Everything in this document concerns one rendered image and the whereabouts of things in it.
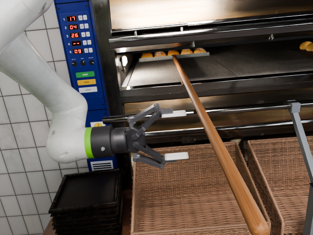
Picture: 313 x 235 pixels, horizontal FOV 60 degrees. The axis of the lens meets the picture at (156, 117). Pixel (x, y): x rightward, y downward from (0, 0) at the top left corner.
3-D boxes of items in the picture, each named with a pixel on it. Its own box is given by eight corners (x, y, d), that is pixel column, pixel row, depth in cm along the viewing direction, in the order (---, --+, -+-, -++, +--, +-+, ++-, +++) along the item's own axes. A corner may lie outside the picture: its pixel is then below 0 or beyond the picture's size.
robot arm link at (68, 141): (52, 170, 82) (36, 156, 72) (57, 133, 88) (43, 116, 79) (98, 166, 82) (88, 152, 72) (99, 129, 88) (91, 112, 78)
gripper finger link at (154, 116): (136, 135, 81) (132, 132, 81) (162, 109, 78) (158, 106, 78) (135, 141, 77) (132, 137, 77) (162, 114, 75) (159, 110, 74)
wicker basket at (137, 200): (138, 191, 156) (132, 148, 146) (236, 183, 155) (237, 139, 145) (132, 264, 110) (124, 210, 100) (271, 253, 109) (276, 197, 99)
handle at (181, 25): (113, 43, 118) (114, 44, 119) (189, 36, 117) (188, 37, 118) (112, 30, 117) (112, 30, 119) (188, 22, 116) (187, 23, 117)
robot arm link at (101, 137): (93, 165, 76) (87, 135, 73) (100, 147, 87) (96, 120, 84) (114, 163, 76) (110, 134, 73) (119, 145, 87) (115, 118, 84)
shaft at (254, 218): (271, 241, 42) (272, 226, 41) (252, 243, 42) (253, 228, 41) (176, 60, 202) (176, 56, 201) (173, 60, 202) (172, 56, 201)
